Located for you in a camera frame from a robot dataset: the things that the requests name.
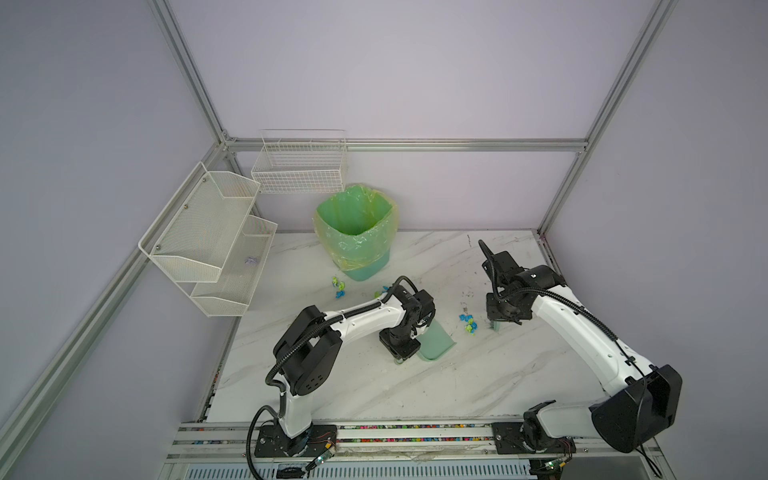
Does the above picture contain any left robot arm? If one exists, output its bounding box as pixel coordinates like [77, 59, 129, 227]
[254, 285, 436, 457]

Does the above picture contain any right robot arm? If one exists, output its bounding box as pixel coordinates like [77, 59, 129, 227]
[479, 242, 683, 453]

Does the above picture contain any white wire basket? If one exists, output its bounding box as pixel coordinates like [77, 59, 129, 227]
[251, 129, 348, 194]

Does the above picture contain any green plastic dustpan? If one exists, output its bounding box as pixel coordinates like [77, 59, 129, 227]
[417, 320, 456, 362]

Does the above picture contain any green plastic trash bin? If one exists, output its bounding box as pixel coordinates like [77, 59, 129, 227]
[314, 184, 400, 282]

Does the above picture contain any paper scrap cluster right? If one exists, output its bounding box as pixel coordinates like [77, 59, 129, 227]
[459, 314, 478, 335]

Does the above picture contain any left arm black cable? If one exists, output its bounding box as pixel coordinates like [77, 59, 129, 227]
[244, 274, 421, 480]

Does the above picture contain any white mesh two-tier shelf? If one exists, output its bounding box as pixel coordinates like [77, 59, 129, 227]
[138, 163, 277, 318]

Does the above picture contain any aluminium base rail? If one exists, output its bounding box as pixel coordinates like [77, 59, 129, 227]
[159, 418, 675, 479]

